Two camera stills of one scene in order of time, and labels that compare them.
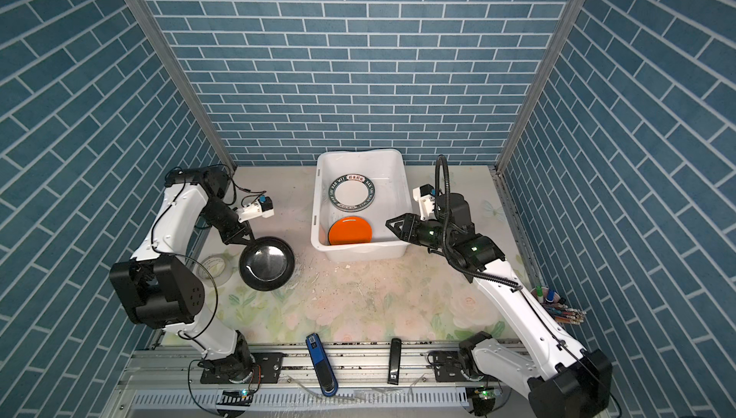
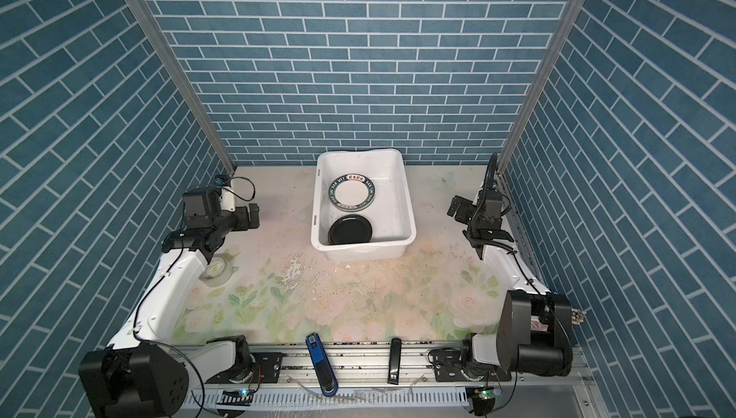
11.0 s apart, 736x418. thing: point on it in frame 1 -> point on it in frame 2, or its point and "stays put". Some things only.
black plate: x=266 y=264 -> x=350 y=229
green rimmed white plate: x=352 y=193 stays put
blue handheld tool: x=328 y=383 stays put
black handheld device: x=395 y=358 stays put
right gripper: x=410 y=226 -> x=467 y=206
